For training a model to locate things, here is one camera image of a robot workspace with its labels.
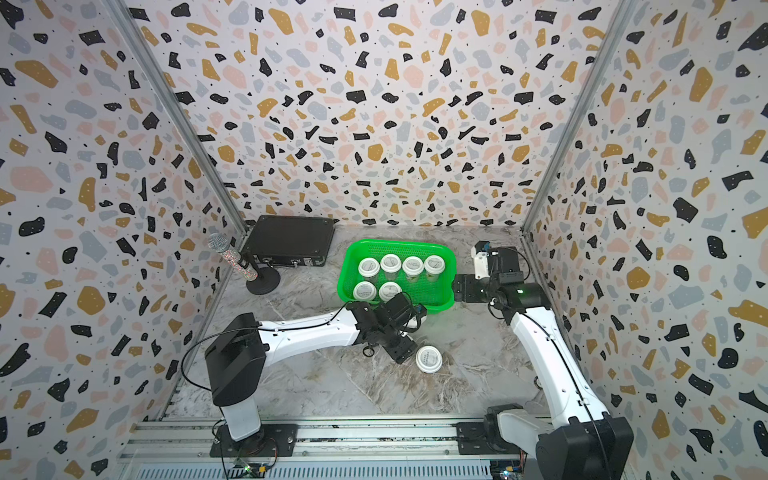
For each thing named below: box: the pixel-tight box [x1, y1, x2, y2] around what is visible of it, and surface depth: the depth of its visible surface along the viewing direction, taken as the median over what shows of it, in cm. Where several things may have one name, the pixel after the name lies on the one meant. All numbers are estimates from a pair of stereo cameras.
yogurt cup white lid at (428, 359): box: [415, 345, 443, 374], surface depth 83 cm
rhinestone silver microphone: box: [208, 232, 258, 281], surface depth 85 cm
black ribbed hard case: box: [242, 214, 335, 267], surface depth 118 cm
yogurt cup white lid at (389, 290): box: [378, 281, 402, 303], surface depth 97 cm
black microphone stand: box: [238, 251, 281, 295], surface depth 105 cm
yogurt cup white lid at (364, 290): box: [352, 280, 377, 301], surface depth 97 cm
